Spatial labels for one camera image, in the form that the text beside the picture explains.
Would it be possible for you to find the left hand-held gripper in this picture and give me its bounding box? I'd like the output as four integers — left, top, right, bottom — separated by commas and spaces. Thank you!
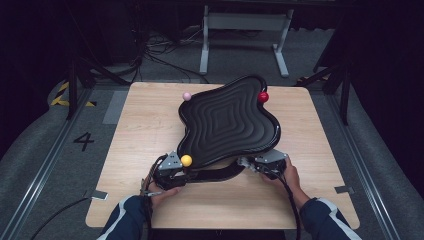
149, 150, 190, 191

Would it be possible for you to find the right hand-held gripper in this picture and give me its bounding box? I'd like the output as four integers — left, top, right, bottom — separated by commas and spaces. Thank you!
254, 148, 289, 177

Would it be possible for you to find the white and grey knitted cloth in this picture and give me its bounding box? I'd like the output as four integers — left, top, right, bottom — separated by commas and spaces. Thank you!
237, 156, 259, 174

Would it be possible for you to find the black two-tier wavy tray stand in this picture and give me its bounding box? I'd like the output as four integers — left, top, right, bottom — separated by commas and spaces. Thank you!
177, 74, 282, 184

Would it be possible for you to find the person's left hand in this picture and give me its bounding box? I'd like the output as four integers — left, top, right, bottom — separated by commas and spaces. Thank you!
141, 181, 183, 208

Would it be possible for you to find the person's right hand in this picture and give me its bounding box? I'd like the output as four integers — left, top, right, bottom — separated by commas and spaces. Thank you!
261, 157, 301, 189

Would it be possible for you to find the grey tape piece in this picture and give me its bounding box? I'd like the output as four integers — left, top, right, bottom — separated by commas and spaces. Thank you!
83, 189, 110, 202
334, 185, 355, 195

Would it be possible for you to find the black tripod stand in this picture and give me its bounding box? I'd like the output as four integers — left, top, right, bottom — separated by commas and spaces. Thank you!
65, 56, 131, 121
294, 63, 351, 126

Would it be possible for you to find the yellow black hazard tape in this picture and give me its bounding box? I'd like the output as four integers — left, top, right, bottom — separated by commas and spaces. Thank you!
49, 81, 98, 108

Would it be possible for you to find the dark curtain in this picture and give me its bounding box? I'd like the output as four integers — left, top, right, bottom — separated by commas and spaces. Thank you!
333, 0, 424, 208
0, 0, 79, 158

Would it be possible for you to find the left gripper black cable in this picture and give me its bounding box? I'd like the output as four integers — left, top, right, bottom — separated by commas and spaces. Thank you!
141, 153, 168, 240

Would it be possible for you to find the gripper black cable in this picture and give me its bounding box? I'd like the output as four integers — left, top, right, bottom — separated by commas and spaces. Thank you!
141, 153, 168, 240
273, 169, 303, 240

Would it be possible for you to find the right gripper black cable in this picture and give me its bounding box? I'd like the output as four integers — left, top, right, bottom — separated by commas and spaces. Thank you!
273, 169, 303, 240

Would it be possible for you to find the metal floor rail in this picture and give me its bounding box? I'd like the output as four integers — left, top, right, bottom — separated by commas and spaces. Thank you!
0, 87, 96, 240
324, 91, 406, 240

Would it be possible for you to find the black floor cable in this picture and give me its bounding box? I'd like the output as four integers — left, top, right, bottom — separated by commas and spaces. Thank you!
29, 197, 93, 240

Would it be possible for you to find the tangle of black floor cables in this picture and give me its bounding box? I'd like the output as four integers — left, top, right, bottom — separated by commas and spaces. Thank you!
131, 28, 211, 84

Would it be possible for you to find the grey metal desk frame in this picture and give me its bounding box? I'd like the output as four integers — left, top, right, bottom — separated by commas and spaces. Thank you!
198, 4, 296, 79

